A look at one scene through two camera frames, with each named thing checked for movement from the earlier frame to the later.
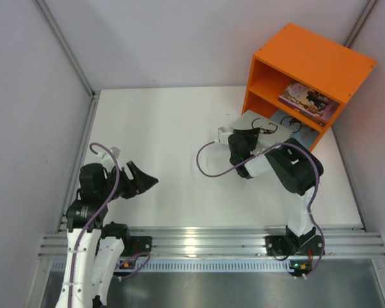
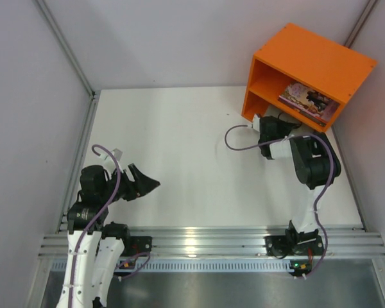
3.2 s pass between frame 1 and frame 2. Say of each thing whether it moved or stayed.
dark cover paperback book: moved
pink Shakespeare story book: stayed
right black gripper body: moved
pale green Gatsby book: moved
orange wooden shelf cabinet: stayed
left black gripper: stayed
